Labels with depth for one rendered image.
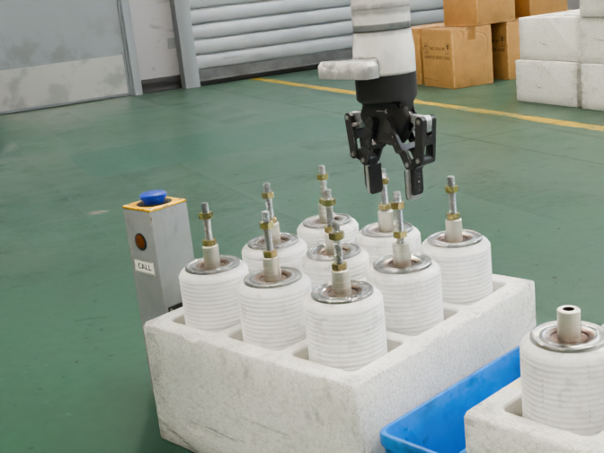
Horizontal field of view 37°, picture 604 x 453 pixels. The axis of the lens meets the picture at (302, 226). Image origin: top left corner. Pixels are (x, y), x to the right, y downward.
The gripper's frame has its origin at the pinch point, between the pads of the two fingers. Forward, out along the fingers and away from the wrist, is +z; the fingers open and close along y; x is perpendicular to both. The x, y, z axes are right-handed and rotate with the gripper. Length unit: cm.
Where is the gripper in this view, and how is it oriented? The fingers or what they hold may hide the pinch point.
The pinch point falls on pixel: (393, 185)
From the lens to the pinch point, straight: 114.5
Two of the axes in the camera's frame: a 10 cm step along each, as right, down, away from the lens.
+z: 1.0, 9.6, 2.5
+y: -6.3, -1.4, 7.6
